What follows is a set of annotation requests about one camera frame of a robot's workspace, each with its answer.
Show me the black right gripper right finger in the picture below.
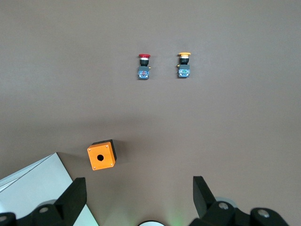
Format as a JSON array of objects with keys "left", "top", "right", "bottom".
[{"left": 189, "top": 176, "right": 291, "bottom": 226}]

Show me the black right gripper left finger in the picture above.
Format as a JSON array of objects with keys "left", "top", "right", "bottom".
[{"left": 0, "top": 177, "right": 87, "bottom": 226}]

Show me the white drawer cabinet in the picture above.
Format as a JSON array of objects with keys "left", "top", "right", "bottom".
[{"left": 0, "top": 152, "right": 99, "bottom": 226}]

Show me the yellow mushroom push button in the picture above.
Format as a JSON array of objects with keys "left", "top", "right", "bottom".
[{"left": 176, "top": 52, "right": 191, "bottom": 79}]

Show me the red mushroom push button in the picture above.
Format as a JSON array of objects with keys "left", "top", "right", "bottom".
[{"left": 136, "top": 53, "right": 151, "bottom": 80}]

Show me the brown table cover mat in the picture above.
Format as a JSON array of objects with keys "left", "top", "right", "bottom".
[{"left": 0, "top": 0, "right": 301, "bottom": 226}]

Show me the orange button enclosure box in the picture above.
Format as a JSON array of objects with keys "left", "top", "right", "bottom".
[{"left": 87, "top": 139, "right": 118, "bottom": 172}]

